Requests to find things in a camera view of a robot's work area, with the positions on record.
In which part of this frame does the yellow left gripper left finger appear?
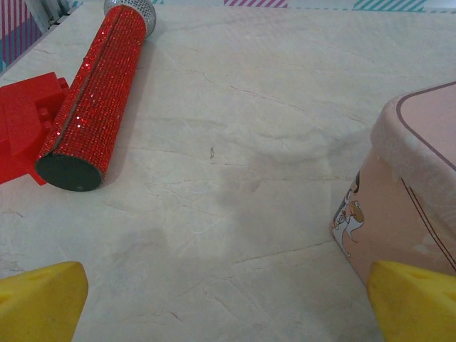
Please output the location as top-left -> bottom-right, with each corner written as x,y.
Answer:
0,260 -> 89,342

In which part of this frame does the red plastic brick toy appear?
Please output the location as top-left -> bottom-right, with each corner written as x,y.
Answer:
0,71 -> 71,187

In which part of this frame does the red glitter microphone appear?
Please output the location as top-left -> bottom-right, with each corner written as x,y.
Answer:
34,0 -> 158,194

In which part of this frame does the pink wedding tin box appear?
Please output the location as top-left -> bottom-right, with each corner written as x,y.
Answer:
327,81 -> 456,286

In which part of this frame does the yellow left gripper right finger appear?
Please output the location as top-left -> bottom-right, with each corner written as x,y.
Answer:
366,259 -> 456,342

